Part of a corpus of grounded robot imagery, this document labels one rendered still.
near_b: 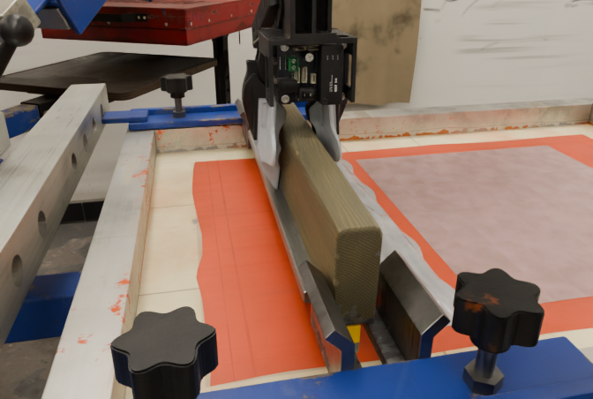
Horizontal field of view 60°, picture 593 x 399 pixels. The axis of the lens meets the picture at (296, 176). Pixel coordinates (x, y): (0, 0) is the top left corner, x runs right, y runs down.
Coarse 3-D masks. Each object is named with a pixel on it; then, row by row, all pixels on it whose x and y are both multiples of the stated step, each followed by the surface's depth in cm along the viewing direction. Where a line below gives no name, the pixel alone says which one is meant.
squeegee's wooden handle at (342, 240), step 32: (288, 128) 48; (288, 160) 46; (320, 160) 41; (288, 192) 47; (320, 192) 36; (352, 192) 35; (320, 224) 35; (352, 224) 31; (320, 256) 36; (352, 256) 32; (352, 288) 33; (352, 320) 34
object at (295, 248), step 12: (252, 144) 62; (264, 180) 53; (276, 192) 50; (276, 204) 48; (276, 216) 46; (288, 216) 46; (288, 228) 44; (288, 240) 42; (300, 240) 42; (288, 252) 41; (300, 252) 40; (300, 264) 39; (300, 276) 37; (300, 288) 37
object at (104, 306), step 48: (144, 144) 66; (192, 144) 74; (240, 144) 76; (144, 192) 53; (96, 240) 44; (144, 240) 49; (96, 288) 37; (96, 336) 32; (48, 384) 29; (96, 384) 29
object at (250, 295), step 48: (240, 240) 51; (432, 240) 50; (480, 240) 50; (528, 240) 50; (576, 240) 50; (240, 288) 43; (288, 288) 43; (576, 288) 43; (240, 336) 38; (288, 336) 38
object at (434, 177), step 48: (480, 144) 77; (528, 144) 77; (576, 144) 77; (192, 192) 61; (240, 192) 61; (384, 192) 61; (432, 192) 61; (480, 192) 61; (528, 192) 61; (576, 192) 61
